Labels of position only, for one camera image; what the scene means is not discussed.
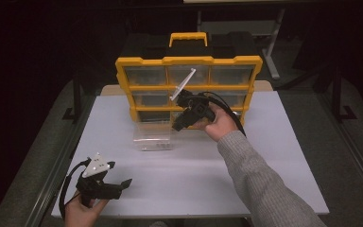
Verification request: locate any black metal stand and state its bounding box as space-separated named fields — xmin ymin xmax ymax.
xmin=61 ymin=70 xmax=83 ymax=122
xmin=330 ymin=64 xmax=357 ymax=122

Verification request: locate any person's right hand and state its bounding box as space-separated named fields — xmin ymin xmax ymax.
xmin=195 ymin=103 xmax=239 ymax=143

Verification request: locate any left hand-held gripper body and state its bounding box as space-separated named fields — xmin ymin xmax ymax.
xmin=75 ymin=152 xmax=123 ymax=208

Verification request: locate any person's left hand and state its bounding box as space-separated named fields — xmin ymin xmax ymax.
xmin=64 ymin=193 xmax=110 ymax=227

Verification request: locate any yellow black organizer box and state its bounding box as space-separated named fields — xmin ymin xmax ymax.
xmin=114 ymin=31 xmax=264 ymax=131

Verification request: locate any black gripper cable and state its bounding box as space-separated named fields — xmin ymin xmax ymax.
xmin=201 ymin=91 xmax=248 ymax=138
xmin=59 ymin=159 xmax=91 ymax=220

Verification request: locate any grid of clear drawers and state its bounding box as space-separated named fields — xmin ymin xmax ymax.
xmin=124 ymin=65 xmax=255 ymax=125

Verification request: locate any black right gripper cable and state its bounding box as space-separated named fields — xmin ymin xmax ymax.
xmin=201 ymin=91 xmax=248 ymax=138

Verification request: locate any clear plastic drawer bin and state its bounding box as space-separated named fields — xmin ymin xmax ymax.
xmin=133 ymin=121 xmax=174 ymax=151

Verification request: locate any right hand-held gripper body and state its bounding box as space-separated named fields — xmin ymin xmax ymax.
xmin=169 ymin=67 xmax=216 ymax=127

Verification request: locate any grey metal stand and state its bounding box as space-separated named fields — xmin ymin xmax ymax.
xmin=197 ymin=9 xmax=286 ymax=79

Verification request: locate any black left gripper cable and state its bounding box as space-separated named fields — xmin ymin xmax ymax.
xmin=59 ymin=159 xmax=91 ymax=220

